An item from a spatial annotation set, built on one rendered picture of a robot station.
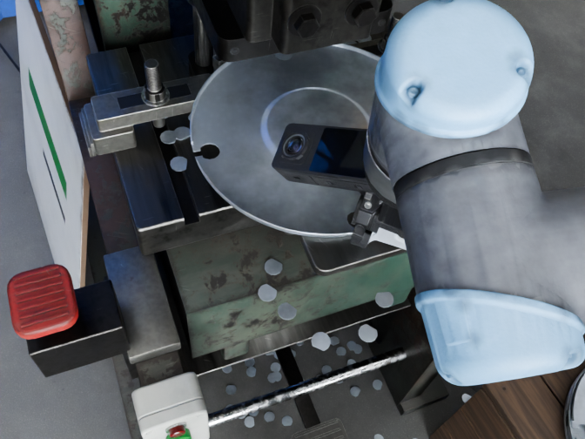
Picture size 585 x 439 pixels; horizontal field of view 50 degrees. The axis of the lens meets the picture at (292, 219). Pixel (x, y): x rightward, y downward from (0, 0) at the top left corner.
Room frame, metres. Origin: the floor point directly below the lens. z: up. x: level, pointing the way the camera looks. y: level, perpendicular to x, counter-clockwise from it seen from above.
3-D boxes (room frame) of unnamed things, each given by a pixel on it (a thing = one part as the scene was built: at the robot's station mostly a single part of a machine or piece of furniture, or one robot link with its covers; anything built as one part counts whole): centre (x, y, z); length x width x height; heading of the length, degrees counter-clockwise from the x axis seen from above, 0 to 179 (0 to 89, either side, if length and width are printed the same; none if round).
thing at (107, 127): (0.52, 0.20, 0.76); 0.17 x 0.06 x 0.10; 118
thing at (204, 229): (0.60, 0.05, 0.68); 0.45 x 0.30 x 0.06; 118
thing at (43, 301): (0.24, 0.23, 0.72); 0.07 x 0.06 x 0.08; 28
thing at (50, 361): (0.25, 0.21, 0.62); 0.10 x 0.06 x 0.20; 118
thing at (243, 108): (0.49, -0.01, 0.78); 0.29 x 0.29 x 0.01
